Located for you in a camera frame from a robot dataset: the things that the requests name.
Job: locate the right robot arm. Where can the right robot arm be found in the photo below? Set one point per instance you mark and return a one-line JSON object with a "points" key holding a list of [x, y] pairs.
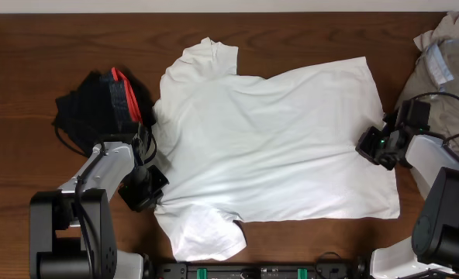
{"points": [[432, 251]]}

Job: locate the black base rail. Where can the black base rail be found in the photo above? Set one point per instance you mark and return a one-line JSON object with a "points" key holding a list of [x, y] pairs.
{"points": [[328, 269]]}

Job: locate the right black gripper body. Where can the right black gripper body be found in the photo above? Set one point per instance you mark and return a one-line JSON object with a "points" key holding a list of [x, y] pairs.
{"points": [[376, 148]]}

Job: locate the khaki beige garment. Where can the khaki beige garment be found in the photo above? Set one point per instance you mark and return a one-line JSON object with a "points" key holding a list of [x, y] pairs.
{"points": [[437, 72]]}

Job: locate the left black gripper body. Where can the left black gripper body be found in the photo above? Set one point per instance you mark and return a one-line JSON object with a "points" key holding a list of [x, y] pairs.
{"points": [[143, 187]]}

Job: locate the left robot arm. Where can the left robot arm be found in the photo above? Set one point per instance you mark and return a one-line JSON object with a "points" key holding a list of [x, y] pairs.
{"points": [[71, 232]]}

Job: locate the black shorts with red waistband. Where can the black shorts with red waistband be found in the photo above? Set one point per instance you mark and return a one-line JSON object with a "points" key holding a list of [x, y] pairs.
{"points": [[104, 104]]}

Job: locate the white printed t-shirt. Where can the white printed t-shirt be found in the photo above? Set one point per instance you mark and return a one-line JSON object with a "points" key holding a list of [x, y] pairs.
{"points": [[240, 148]]}

